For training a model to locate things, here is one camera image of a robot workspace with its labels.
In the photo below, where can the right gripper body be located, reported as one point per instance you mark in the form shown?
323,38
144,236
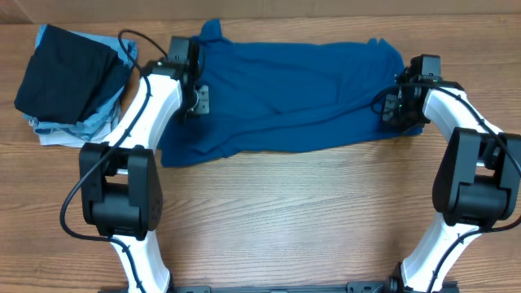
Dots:
391,108

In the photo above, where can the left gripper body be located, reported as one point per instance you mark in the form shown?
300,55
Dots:
202,102

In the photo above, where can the blue polo shirt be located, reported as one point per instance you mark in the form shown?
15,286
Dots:
286,97

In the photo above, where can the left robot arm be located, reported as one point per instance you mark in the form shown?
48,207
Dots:
120,187

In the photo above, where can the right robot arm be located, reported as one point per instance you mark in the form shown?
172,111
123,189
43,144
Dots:
478,180

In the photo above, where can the folded light blue jeans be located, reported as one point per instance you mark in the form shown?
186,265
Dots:
106,101

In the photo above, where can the folded black garment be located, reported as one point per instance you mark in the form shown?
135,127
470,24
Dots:
68,77

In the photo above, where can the folded white garment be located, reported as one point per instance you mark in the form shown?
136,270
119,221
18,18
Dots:
63,138

